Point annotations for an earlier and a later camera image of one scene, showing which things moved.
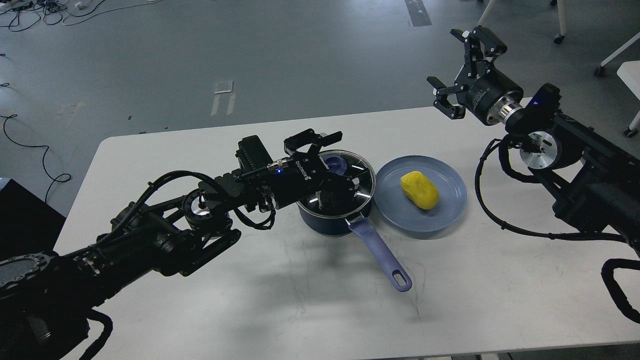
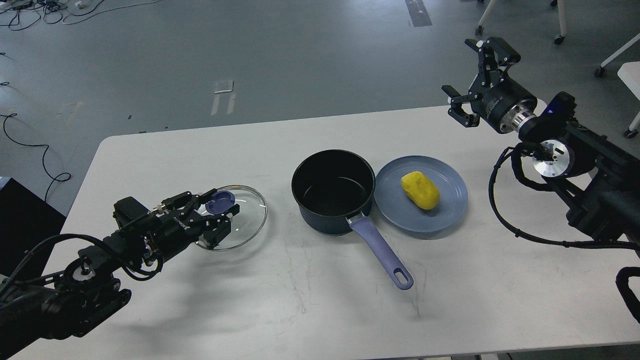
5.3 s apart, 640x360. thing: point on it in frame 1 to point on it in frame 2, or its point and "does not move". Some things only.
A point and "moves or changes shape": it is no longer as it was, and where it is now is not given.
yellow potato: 419,189 does not move
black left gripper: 305,175 to 173,232
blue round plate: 396,205 does not move
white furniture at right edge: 629,71 does not move
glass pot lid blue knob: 359,167 moves or changes shape
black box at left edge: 28,225 does not move
